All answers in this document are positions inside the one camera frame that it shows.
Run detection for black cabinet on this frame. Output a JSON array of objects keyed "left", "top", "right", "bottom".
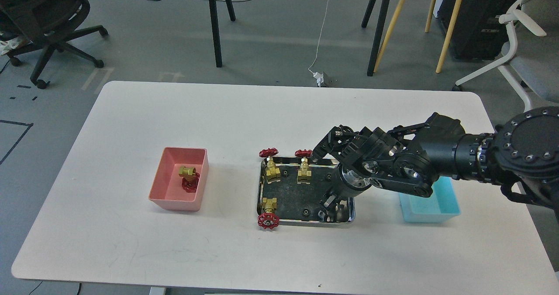
[{"left": 449, "top": 0, "right": 516, "bottom": 60}]

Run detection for black tripod legs left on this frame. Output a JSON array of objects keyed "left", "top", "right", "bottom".
[{"left": 206, "top": 0, "right": 237, "bottom": 68}]

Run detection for stainless steel tray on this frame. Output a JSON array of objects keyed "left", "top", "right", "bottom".
[{"left": 257, "top": 157, "right": 356, "bottom": 226}]

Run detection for black stand legs right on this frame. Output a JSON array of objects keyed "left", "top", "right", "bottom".
[{"left": 361, "top": 0, "right": 390, "bottom": 76}]

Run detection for brass valve back right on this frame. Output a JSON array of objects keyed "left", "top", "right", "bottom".
[{"left": 295, "top": 149, "right": 313, "bottom": 185}]

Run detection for brass valve back left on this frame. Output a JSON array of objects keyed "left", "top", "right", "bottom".
[{"left": 259, "top": 148, "right": 281, "bottom": 184}]

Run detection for wooden easel legs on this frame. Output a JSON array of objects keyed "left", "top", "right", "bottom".
[{"left": 374, "top": 0, "right": 468, "bottom": 73}]

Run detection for black office chair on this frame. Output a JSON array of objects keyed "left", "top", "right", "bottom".
[{"left": 0, "top": 0, "right": 108, "bottom": 89}]

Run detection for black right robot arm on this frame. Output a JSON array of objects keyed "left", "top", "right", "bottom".
[{"left": 310, "top": 106, "right": 559, "bottom": 214}]

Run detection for pink plastic box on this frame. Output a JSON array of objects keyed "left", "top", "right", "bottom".
[{"left": 148, "top": 147, "right": 209, "bottom": 211}]

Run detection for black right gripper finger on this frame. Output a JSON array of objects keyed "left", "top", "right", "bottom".
[
  {"left": 330, "top": 198, "right": 352, "bottom": 223},
  {"left": 320, "top": 193, "right": 339, "bottom": 212}
]

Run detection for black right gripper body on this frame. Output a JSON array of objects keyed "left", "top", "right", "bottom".
[{"left": 330, "top": 164, "right": 372, "bottom": 198}]

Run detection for light blue plastic box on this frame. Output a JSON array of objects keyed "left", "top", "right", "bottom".
[{"left": 399, "top": 176, "right": 461, "bottom": 223}]

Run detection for brass valve red handle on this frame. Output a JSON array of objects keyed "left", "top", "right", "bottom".
[{"left": 178, "top": 166, "right": 200, "bottom": 193}]

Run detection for white grey office chair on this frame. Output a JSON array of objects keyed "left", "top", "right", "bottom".
[{"left": 452, "top": 0, "right": 559, "bottom": 111}]

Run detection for white cable with plug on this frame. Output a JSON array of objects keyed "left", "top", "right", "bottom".
[{"left": 308, "top": 0, "right": 336, "bottom": 87}]

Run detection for brass valve front left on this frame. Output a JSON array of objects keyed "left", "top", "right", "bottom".
[{"left": 257, "top": 197, "right": 280, "bottom": 229}]

